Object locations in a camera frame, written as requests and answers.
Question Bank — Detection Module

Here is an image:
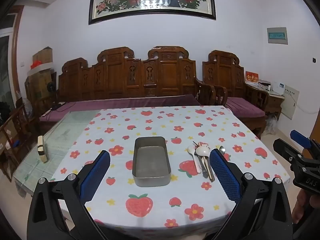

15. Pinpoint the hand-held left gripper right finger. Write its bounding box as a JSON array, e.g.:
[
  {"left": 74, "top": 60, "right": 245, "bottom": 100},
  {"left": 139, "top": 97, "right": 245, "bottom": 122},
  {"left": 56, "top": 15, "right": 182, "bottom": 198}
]
[{"left": 209, "top": 149, "right": 293, "bottom": 240}]

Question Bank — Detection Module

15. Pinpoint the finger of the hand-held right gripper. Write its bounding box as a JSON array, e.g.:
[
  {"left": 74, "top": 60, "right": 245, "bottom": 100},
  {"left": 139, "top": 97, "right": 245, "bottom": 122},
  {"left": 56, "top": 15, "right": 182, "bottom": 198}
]
[
  {"left": 272, "top": 138, "right": 307, "bottom": 167},
  {"left": 290, "top": 129, "right": 320, "bottom": 155}
]

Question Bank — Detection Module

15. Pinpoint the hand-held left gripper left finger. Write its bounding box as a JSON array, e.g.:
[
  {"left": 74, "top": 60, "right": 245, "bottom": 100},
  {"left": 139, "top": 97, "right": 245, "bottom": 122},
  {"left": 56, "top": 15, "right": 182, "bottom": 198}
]
[{"left": 27, "top": 150, "right": 112, "bottom": 240}]

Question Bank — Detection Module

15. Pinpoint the brown chopstick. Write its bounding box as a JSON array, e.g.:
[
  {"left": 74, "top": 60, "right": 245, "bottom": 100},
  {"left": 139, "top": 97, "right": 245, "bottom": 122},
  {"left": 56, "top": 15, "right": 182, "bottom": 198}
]
[{"left": 205, "top": 155, "right": 215, "bottom": 182}]

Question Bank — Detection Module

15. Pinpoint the metal fork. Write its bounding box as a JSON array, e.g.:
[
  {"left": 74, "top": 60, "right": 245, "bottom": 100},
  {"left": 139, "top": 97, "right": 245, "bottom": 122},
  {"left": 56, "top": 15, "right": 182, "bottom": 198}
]
[{"left": 192, "top": 141, "right": 209, "bottom": 179}]

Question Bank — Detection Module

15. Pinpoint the large white plastic spoon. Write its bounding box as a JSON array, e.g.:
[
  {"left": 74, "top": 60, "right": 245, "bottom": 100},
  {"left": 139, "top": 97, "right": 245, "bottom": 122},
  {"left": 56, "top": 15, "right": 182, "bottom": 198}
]
[{"left": 195, "top": 145, "right": 210, "bottom": 172}]

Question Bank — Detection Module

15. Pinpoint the small white plastic spoon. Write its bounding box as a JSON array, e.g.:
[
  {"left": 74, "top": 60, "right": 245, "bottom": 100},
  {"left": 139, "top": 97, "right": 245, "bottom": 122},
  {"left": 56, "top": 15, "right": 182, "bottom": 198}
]
[{"left": 187, "top": 146, "right": 202, "bottom": 174}]

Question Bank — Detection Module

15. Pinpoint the rectangular metal tin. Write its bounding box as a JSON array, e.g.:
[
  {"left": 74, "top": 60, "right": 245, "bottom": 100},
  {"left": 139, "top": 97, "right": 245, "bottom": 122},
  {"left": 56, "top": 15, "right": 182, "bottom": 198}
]
[{"left": 132, "top": 136, "right": 172, "bottom": 187}]

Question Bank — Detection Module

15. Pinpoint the person's right hand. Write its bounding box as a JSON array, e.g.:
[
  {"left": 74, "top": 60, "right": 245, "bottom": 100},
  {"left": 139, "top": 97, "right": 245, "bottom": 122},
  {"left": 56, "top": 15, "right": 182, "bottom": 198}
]
[{"left": 291, "top": 194, "right": 320, "bottom": 225}]

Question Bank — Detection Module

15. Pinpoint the clear plastic bag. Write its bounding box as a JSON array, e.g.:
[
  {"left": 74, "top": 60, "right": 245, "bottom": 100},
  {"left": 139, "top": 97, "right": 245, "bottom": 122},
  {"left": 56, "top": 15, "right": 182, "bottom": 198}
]
[{"left": 265, "top": 116, "right": 278, "bottom": 134}]

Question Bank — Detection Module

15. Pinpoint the wooden side table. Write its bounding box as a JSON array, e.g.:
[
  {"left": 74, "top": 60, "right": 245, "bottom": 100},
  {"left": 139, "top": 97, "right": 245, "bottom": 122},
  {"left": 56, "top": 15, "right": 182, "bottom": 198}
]
[{"left": 260, "top": 90, "right": 285, "bottom": 120}]

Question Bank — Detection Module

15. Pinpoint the white router box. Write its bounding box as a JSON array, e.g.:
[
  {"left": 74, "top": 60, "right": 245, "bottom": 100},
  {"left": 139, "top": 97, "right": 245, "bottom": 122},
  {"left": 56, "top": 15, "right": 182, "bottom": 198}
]
[{"left": 271, "top": 81, "right": 285, "bottom": 95}]

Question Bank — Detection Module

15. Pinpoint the beige block with dark band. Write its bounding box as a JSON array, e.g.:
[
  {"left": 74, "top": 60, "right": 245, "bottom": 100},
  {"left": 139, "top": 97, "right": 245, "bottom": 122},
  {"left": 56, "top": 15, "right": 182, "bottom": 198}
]
[{"left": 37, "top": 135, "right": 49, "bottom": 163}]

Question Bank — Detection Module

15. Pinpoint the square purple seat cushion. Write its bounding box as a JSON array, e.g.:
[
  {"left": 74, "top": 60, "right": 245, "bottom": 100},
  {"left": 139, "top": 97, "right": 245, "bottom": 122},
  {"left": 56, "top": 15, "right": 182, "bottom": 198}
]
[{"left": 225, "top": 97, "right": 266, "bottom": 118}]

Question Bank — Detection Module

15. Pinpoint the strawberry flower print tablecloth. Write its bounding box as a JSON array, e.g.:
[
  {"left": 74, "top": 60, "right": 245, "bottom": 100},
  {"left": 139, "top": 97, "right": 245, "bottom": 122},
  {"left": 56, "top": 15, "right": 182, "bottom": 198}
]
[{"left": 49, "top": 106, "right": 292, "bottom": 235}]

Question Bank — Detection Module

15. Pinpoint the red desk calendar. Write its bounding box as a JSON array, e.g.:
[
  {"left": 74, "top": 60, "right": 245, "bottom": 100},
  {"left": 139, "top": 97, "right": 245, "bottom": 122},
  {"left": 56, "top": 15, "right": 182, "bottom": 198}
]
[{"left": 245, "top": 71, "right": 259, "bottom": 85}]

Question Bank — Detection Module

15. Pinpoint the long purple seat cushion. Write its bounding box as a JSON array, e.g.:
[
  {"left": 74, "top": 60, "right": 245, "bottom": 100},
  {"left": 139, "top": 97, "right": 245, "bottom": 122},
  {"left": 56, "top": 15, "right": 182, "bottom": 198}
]
[{"left": 39, "top": 94, "right": 202, "bottom": 123}]

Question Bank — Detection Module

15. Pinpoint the wooden side chair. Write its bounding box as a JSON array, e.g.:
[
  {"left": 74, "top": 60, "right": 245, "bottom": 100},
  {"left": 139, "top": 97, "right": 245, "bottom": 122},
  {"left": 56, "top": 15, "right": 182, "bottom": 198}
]
[{"left": 0, "top": 104, "right": 33, "bottom": 180}]

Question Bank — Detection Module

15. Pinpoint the carved wooden armchair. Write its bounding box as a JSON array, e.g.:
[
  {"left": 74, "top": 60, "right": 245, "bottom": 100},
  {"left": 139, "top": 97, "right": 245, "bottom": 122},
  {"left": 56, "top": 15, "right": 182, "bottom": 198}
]
[{"left": 202, "top": 50, "right": 269, "bottom": 140}]

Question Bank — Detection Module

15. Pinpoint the carved wooden sofa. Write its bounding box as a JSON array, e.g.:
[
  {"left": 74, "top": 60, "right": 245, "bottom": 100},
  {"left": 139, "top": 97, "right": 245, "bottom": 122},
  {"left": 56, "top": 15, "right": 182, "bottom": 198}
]
[{"left": 39, "top": 46, "right": 218, "bottom": 130}]

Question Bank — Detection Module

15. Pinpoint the black fan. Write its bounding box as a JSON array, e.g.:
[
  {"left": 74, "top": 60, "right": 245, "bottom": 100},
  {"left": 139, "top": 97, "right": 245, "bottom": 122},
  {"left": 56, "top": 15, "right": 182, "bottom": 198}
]
[{"left": 46, "top": 81, "right": 57, "bottom": 98}]

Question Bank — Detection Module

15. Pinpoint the large cardboard box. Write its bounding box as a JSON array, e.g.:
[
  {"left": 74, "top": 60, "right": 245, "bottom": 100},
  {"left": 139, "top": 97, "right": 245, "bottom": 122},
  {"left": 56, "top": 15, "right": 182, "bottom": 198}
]
[{"left": 25, "top": 70, "right": 57, "bottom": 100}]

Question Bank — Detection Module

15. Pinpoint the small cardboard box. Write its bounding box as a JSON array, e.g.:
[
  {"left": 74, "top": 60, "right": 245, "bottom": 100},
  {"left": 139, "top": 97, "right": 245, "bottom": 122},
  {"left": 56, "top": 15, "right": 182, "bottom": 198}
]
[{"left": 32, "top": 47, "right": 53, "bottom": 65}]

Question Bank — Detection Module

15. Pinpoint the grey wall electrical box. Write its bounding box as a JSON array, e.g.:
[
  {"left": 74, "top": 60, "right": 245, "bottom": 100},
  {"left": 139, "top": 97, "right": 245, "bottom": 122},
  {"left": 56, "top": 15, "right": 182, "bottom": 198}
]
[{"left": 266, "top": 27, "right": 288, "bottom": 45}]

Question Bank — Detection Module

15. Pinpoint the wooden door frame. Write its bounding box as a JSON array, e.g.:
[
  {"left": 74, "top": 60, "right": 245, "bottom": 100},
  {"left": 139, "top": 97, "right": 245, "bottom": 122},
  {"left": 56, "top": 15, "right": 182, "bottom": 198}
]
[{"left": 11, "top": 5, "right": 25, "bottom": 98}]

